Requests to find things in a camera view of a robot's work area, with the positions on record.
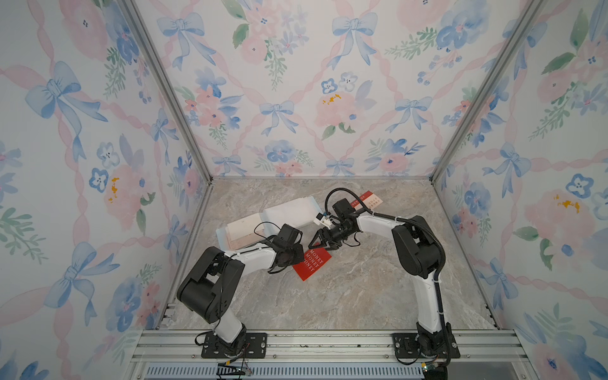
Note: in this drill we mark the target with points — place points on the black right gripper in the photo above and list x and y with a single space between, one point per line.
321 233

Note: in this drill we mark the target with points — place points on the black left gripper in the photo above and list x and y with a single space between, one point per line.
299 256

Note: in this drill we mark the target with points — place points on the red money card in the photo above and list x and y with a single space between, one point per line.
313 261

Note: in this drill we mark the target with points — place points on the pink good luck card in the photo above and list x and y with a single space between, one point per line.
241 233

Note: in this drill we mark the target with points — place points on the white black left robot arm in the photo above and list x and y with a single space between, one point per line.
210 286

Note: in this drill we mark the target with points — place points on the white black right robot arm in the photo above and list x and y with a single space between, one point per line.
419 252

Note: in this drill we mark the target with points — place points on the red and cream card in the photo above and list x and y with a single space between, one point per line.
370 199

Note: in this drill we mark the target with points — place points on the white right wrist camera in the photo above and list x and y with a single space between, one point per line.
322 219

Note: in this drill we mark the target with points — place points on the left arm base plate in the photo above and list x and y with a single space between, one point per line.
251 345

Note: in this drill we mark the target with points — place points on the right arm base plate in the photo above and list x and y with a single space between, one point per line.
409 345

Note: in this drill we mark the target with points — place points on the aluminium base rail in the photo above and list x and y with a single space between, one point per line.
332 354

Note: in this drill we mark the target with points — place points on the aluminium corner post left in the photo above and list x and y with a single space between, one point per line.
134 18

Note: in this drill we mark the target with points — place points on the aluminium corner post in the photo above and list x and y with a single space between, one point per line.
506 54
134 18

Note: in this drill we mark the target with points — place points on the aluminium corner post right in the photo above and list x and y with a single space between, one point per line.
506 54

